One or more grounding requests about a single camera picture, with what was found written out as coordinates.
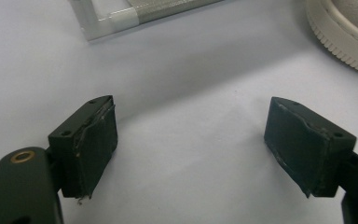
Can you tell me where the white round ribbed object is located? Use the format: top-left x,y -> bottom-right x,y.
305,0 -> 358,78

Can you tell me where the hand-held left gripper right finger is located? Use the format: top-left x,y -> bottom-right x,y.
263,96 -> 357,199

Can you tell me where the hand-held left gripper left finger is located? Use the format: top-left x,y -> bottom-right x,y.
48,94 -> 118,199

